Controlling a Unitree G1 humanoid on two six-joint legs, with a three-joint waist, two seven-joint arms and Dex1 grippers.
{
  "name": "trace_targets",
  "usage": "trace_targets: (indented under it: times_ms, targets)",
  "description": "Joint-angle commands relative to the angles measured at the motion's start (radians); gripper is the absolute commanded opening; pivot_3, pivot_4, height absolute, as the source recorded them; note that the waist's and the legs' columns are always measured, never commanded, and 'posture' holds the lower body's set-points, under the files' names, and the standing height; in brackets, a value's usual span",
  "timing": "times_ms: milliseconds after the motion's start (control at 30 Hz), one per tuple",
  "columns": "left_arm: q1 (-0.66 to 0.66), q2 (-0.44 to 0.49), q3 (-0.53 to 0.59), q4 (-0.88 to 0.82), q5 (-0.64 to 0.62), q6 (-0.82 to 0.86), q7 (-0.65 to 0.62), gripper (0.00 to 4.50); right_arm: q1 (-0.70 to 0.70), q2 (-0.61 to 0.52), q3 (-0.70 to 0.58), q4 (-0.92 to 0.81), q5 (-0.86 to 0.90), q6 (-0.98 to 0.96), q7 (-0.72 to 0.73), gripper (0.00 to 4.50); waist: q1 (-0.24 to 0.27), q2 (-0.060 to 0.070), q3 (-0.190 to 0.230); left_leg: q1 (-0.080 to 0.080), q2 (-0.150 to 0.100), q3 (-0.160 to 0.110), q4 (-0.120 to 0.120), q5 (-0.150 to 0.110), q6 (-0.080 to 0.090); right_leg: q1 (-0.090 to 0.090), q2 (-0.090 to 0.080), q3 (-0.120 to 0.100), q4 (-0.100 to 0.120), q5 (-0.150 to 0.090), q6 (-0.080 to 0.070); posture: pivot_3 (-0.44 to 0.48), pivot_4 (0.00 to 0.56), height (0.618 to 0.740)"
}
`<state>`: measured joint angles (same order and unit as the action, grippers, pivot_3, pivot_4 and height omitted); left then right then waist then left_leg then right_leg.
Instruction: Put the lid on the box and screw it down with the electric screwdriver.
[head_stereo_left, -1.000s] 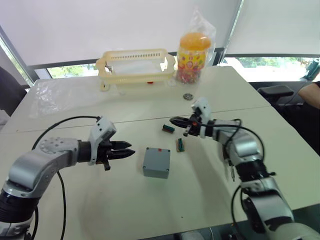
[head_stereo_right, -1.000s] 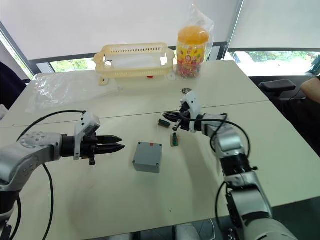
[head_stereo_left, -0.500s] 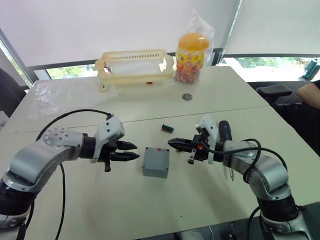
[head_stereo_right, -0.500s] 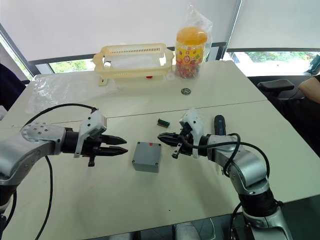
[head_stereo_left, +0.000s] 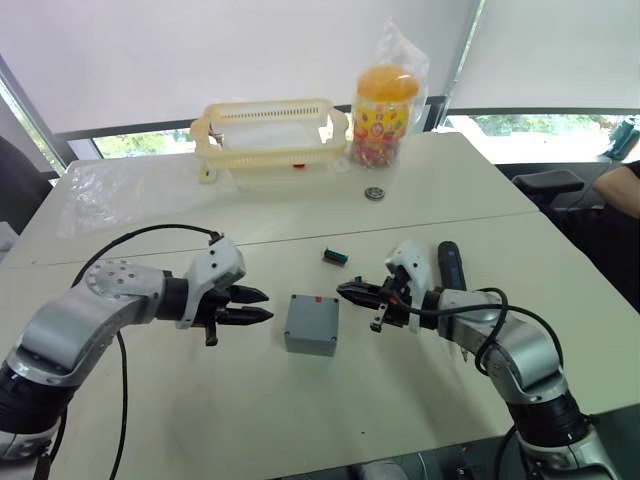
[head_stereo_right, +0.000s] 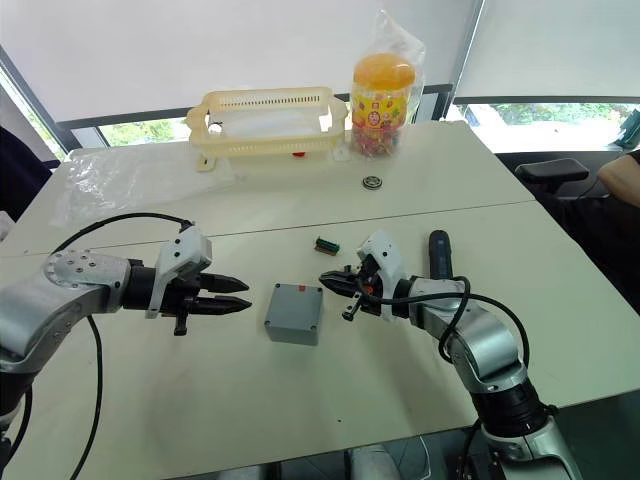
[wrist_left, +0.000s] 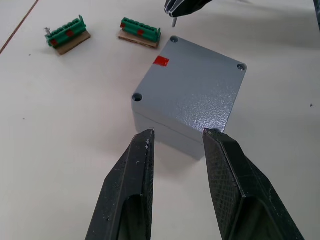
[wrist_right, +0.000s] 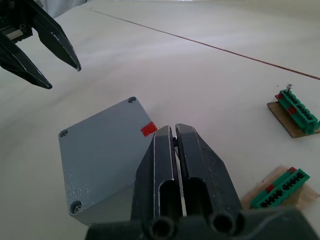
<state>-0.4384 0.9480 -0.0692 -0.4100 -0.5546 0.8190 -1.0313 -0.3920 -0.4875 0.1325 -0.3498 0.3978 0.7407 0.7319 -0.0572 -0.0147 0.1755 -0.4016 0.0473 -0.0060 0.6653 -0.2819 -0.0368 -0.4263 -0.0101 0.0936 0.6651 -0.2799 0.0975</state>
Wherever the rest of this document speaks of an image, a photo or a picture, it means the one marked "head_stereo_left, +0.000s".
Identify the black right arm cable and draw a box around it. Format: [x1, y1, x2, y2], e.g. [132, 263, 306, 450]
[392, 286, 565, 480]

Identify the teal object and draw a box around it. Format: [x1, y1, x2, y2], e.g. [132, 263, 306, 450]
[609, 115, 640, 162]

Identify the candy jar with orange lid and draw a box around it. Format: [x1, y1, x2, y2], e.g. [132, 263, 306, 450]
[349, 64, 420, 169]

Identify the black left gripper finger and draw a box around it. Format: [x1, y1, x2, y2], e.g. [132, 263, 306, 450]
[219, 306, 275, 326]
[226, 284, 271, 305]

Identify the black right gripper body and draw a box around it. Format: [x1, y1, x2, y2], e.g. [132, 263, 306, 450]
[369, 266, 417, 333]

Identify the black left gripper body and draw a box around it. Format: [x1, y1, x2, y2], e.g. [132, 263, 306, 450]
[196, 284, 237, 348]

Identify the black office chair armrest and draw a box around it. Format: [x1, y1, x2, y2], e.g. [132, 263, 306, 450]
[511, 169, 586, 202]

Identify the flat clear plastic bag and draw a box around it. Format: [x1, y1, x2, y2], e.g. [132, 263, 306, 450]
[56, 154, 236, 237]

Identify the grey plastic junction box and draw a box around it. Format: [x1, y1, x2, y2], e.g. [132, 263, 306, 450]
[283, 293, 341, 358]

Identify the grey box lid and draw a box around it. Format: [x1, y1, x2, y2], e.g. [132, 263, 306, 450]
[284, 293, 341, 344]

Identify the person in black shirt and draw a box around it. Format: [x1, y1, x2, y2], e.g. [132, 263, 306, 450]
[592, 159, 640, 221]

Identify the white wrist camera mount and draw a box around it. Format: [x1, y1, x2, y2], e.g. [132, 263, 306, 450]
[175, 236, 248, 330]
[383, 239, 432, 334]

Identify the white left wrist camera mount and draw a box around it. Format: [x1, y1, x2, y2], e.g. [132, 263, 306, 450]
[175, 236, 248, 330]

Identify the cream plastic slotted basket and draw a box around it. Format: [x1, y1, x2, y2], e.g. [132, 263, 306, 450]
[188, 97, 349, 186]

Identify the grey rounded shape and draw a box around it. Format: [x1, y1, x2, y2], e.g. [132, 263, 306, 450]
[356, 459, 417, 480]

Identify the person in dark jacket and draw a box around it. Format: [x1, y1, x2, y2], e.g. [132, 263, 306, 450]
[0, 134, 54, 237]

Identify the clear crinkled plastic bag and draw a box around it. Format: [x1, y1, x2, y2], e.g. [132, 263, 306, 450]
[346, 16, 432, 172]

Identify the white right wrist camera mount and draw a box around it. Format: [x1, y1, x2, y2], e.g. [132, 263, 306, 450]
[383, 239, 432, 334]

